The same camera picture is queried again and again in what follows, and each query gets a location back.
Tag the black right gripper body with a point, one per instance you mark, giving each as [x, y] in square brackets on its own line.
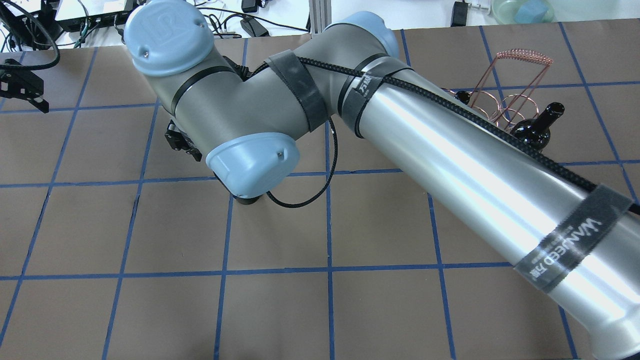
[178, 140]

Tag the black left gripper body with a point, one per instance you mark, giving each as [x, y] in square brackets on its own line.
[20, 83]

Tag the dark wine bottle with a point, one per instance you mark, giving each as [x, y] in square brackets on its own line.
[463, 96]
[246, 201]

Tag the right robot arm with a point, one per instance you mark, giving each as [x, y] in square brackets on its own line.
[576, 241]

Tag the dark wine bottle in basket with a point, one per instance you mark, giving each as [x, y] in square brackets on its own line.
[463, 96]

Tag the black power brick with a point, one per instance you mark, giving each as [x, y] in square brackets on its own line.
[253, 27]

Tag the black power adapter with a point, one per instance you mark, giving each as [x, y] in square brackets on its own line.
[459, 13]

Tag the blue foam cube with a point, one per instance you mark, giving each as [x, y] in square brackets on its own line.
[531, 12]

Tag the aluminium frame post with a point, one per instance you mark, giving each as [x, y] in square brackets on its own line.
[320, 15]

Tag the copper wire wine basket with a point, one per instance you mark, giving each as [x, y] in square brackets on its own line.
[504, 93]

